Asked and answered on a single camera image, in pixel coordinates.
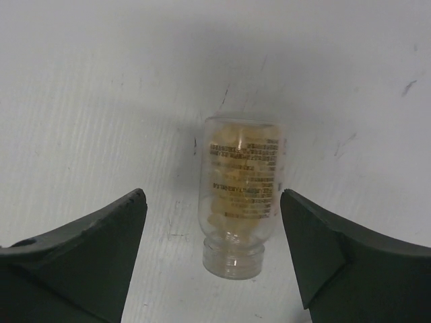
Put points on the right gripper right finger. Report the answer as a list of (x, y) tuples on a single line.
[(348, 273)]

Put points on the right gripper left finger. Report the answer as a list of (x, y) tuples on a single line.
[(79, 272)]

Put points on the clear bottle yellow capsules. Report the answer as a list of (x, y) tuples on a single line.
[(242, 170)]

